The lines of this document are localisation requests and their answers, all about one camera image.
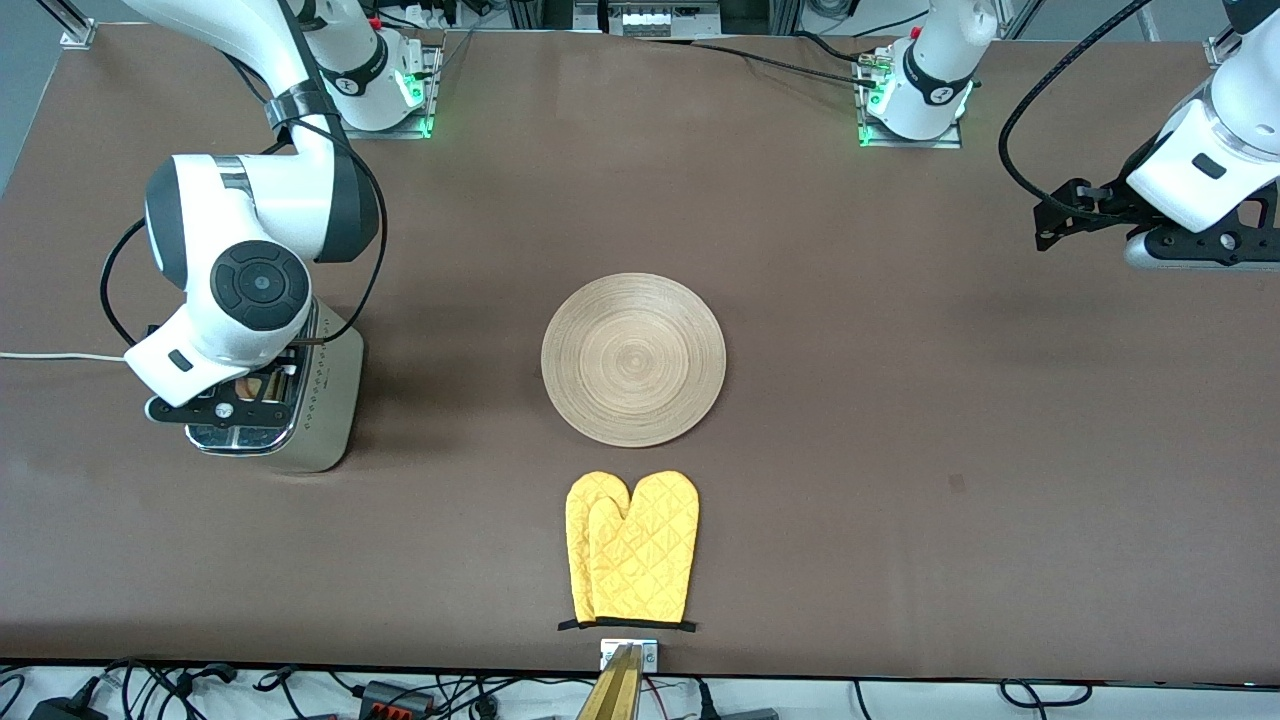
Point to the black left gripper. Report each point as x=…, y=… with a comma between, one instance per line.
x=1112, y=208

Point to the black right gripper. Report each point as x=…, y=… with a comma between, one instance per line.
x=287, y=361

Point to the bread slice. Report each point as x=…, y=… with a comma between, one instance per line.
x=250, y=387

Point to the round wooden plate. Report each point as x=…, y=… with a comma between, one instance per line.
x=634, y=360

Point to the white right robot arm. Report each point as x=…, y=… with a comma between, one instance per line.
x=250, y=230

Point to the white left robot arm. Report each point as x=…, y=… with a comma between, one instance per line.
x=1215, y=160

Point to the silver two-slot toaster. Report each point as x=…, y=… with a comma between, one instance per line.
x=330, y=400

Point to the black and orange connector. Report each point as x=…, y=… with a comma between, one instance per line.
x=397, y=697

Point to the black power adapter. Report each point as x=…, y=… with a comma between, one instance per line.
x=65, y=711

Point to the white power strip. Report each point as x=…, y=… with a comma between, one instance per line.
x=660, y=18

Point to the black plug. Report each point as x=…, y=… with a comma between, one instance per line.
x=740, y=714

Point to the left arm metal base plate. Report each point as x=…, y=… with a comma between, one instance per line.
x=950, y=143

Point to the silver table corner bracket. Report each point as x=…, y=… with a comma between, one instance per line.
x=78, y=38
x=1215, y=50

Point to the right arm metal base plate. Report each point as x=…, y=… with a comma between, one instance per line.
x=432, y=90

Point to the golden camera stand profile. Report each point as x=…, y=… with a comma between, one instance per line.
x=612, y=695

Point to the silver mounting bracket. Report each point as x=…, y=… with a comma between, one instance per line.
x=650, y=655

